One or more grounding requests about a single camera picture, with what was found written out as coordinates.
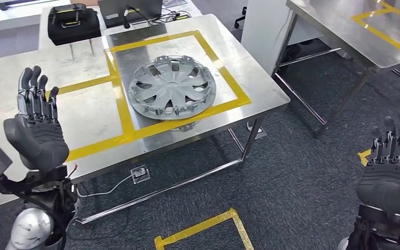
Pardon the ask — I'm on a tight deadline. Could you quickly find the white cabinet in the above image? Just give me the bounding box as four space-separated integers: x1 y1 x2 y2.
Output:
241 0 323 75

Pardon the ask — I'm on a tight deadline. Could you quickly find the black cable bundle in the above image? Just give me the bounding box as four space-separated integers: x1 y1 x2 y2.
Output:
124 7 192 27

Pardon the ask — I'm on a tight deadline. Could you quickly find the black office chair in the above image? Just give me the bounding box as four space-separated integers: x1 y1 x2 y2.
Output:
234 7 248 29

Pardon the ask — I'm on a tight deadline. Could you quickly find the yellow floor tape square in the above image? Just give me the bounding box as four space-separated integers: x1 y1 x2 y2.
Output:
154 208 255 250

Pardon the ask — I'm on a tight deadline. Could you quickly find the printed paper sheet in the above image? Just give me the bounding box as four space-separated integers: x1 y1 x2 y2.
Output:
162 0 189 9

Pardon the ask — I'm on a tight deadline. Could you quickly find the silver plastic wheel hubcap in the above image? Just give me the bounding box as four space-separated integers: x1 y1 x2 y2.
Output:
128 55 217 121

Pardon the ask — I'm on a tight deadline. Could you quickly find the grey laptop computer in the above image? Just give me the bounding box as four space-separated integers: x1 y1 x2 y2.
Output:
98 0 164 29

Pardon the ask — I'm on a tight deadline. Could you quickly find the steel floor socket box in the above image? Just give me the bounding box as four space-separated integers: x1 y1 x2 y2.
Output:
246 122 268 140
130 165 151 184

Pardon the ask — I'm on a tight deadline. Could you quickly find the white floor cable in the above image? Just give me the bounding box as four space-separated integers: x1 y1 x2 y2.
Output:
77 174 133 198

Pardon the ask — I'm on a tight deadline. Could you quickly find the steel workbench table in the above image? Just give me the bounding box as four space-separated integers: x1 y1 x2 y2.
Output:
272 0 400 139
0 14 291 225

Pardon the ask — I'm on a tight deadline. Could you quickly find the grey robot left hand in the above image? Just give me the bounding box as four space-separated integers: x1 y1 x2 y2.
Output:
3 65 70 172

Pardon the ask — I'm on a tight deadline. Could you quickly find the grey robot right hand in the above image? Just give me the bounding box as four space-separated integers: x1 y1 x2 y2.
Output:
356 108 400 215

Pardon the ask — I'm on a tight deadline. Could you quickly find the yellow floor tape line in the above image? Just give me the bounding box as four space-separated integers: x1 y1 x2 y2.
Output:
357 149 400 225

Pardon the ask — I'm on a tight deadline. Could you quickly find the black equipment case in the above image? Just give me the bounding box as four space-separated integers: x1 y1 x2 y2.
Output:
47 3 102 46

